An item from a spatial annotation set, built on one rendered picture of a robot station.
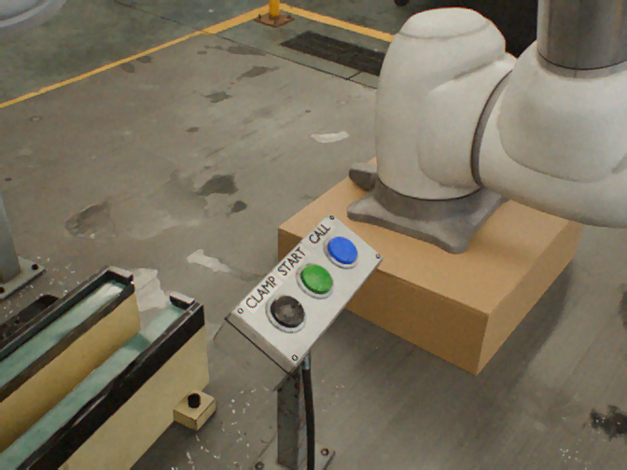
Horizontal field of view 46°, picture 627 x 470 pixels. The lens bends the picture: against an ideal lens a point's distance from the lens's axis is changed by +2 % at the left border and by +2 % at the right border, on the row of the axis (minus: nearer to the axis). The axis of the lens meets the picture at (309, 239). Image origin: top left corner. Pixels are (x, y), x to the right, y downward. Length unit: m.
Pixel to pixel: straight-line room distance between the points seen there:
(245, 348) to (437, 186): 0.44
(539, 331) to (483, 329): 0.15
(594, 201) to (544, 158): 0.07
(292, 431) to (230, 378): 0.17
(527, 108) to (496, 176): 0.11
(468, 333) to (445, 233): 0.14
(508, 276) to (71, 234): 0.66
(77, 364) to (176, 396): 0.12
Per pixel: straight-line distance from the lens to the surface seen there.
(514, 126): 0.84
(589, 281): 1.16
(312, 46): 4.10
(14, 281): 1.13
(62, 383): 0.88
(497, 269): 0.96
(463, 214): 1.01
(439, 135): 0.91
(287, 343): 0.60
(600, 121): 0.80
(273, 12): 4.40
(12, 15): 0.26
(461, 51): 0.90
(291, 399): 0.75
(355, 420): 0.89
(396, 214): 1.01
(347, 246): 0.68
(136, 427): 0.83
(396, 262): 0.96
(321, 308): 0.64
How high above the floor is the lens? 1.48
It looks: 36 degrees down
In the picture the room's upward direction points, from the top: 2 degrees clockwise
